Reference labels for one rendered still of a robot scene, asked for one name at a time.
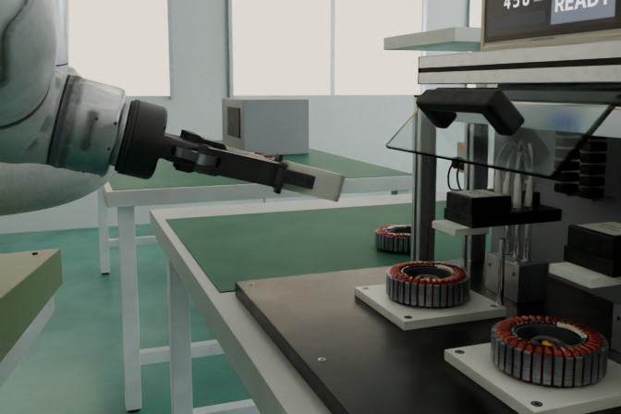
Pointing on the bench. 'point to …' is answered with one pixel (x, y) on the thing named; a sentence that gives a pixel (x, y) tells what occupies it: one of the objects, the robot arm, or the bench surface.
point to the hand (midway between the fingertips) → (310, 180)
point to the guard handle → (449, 100)
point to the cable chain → (585, 174)
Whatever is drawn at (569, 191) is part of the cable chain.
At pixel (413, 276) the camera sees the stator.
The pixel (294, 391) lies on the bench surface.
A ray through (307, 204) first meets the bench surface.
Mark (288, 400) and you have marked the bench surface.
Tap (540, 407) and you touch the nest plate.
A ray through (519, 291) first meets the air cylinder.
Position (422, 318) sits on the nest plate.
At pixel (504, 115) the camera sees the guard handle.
